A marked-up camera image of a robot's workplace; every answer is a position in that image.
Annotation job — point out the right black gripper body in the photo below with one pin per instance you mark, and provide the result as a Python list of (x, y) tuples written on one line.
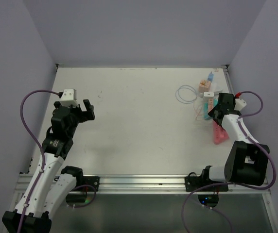
[(212, 112)]

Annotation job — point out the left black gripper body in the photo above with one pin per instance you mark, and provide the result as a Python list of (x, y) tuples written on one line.
[(78, 116)]

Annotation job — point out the pink triangular socket adapter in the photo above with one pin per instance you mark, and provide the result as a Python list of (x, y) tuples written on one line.
[(219, 134)]

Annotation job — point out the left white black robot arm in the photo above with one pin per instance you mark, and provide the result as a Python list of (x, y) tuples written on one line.
[(47, 190)]

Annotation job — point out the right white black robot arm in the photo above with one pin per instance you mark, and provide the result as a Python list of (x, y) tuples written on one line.
[(248, 159)]

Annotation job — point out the teal triangular socket adapter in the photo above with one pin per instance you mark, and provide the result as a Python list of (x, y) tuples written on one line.
[(205, 114)]

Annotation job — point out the blue small plug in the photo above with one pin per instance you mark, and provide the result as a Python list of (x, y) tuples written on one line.
[(210, 77)]

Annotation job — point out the white triangular adapter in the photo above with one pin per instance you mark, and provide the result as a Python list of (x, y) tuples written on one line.
[(215, 88)]

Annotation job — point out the white square charger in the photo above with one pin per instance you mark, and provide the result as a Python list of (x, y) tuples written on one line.
[(208, 96)]

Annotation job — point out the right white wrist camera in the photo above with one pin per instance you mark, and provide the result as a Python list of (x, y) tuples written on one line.
[(239, 105)]

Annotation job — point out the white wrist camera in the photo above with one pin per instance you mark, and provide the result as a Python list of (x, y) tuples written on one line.
[(239, 105), (69, 98)]

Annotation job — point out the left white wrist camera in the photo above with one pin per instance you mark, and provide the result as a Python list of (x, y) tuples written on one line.
[(69, 98)]

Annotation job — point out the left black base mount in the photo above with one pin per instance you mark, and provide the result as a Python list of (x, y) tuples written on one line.
[(93, 181)]

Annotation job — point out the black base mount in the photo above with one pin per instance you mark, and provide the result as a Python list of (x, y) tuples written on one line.
[(193, 182), (93, 181)]

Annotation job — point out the aluminium front rail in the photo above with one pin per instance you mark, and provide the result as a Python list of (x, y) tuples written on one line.
[(142, 184)]

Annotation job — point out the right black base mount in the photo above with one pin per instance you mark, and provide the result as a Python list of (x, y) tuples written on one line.
[(193, 182)]

